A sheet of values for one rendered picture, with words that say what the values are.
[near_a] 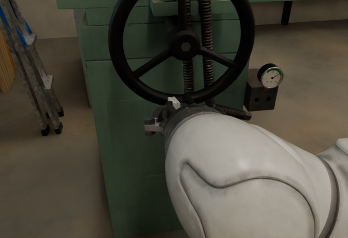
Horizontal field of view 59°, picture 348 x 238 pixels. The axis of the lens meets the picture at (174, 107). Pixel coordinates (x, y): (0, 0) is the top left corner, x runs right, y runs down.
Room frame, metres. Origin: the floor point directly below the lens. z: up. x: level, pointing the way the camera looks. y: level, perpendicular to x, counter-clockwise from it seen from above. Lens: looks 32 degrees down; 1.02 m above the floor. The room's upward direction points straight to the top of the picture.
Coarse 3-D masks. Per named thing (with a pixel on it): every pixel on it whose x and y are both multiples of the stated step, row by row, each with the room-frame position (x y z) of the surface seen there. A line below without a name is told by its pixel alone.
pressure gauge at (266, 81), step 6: (264, 66) 0.74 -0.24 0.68; (270, 66) 0.73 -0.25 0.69; (276, 66) 0.73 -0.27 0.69; (258, 72) 0.75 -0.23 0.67; (264, 72) 0.72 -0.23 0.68; (270, 72) 0.73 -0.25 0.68; (276, 72) 0.73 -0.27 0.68; (282, 72) 0.73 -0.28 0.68; (258, 78) 0.74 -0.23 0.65; (264, 78) 0.73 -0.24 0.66; (270, 78) 0.73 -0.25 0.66; (276, 78) 0.73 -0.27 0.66; (282, 78) 0.73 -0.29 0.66; (264, 84) 0.73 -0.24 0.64; (270, 84) 0.73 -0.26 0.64; (276, 84) 0.73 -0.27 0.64; (264, 90) 0.75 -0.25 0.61
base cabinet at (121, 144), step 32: (96, 64) 0.72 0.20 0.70; (128, 64) 0.73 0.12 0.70; (160, 64) 0.75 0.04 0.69; (96, 96) 0.72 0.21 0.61; (128, 96) 0.73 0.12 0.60; (224, 96) 0.77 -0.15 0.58; (96, 128) 0.72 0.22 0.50; (128, 128) 0.73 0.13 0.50; (128, 160) 0.73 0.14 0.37; (160, 160) 0.74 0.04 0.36; (128, 192) 0.73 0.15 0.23; (160, 192) 0.74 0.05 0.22; (128, 224) 0.73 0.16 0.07; (160, 224) 0.74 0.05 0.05
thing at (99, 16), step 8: (88, 8) 0.72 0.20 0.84; (96, 8) 0.73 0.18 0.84; (104, 8) 0.73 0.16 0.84; (112, 8) 0.73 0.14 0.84; (136, 8) 0.74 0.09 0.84; (144, 8) 0.74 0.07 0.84; (88, 16) 0.72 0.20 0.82; (96, 16) 0.72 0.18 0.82; (104, 16) 0.73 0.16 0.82; (128, 16) 0.74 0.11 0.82; (136, 16) 0.74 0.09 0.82; (144, 16) 0.74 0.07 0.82; (152, 16) 0.74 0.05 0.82; (192, 16) 0.76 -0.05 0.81; (216, 16) 0.77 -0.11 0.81; (224, 16) 0.77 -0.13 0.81; (232, 16) 0.77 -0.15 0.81; (88, 24) 0.72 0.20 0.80; (96, 24) 0.72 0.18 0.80; (104, 24) 0.73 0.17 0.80
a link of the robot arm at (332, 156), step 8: (336, 144) 0.24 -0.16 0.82; (344, 144) 0.23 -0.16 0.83; (320, 152) 0.25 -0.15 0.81; (328, 152) 0.23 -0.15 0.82; (336, 152) 0.23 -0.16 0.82; (344, 152) 0.22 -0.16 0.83; (328, 160) 0.22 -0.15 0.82; (336, 160) 0.22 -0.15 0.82; (344, 160) 0.21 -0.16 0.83; (336, 168) 0.21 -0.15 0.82; (344, 168) 0.20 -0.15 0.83; (336, 176) 0.19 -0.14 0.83; (344, 176) 0.20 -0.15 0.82; (344, 184) 0.19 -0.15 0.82; (344, 192) 0.18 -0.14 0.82; (344, 200) 0.18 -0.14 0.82; (344, 208) 0.17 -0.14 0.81; (336, 216) 0.16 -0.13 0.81; (344, 216) 0.17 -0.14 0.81; (336, 224) 0.16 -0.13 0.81; (344, 224) 0.16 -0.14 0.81; (336, 232) 0.16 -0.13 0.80; (344, 232) 0.16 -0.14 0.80
